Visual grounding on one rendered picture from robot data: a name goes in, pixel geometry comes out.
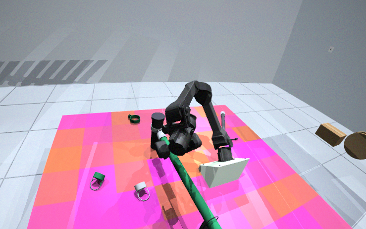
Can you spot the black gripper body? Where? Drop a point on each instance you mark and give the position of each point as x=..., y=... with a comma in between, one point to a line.
x=163, y=151

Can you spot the green ring clamp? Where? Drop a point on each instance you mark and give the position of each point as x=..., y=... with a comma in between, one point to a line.
x=134, y=116

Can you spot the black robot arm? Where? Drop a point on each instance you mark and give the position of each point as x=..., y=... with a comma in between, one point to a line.
x=181, y=133

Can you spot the black cylinder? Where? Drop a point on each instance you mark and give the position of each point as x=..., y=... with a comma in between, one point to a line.
x=157, y=123

